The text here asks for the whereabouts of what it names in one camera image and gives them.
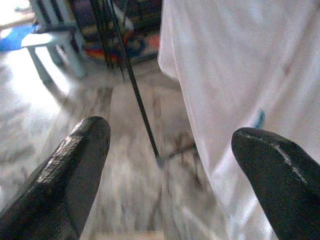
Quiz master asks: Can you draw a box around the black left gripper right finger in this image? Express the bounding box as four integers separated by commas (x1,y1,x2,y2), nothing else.
231,126,320,240

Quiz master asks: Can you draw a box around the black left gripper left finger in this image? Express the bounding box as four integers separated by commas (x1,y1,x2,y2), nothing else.
0,116,111,240

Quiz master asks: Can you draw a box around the black clothes rack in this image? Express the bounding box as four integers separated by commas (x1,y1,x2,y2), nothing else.
88,0,197,167

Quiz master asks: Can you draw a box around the white shirt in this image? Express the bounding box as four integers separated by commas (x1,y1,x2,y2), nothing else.
157,0,320,240

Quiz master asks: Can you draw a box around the pale blue child chair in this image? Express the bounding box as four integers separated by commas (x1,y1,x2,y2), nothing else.
21,0,87,85

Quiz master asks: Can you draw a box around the blue floor mat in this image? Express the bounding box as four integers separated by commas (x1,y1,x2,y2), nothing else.
0,23,40,52

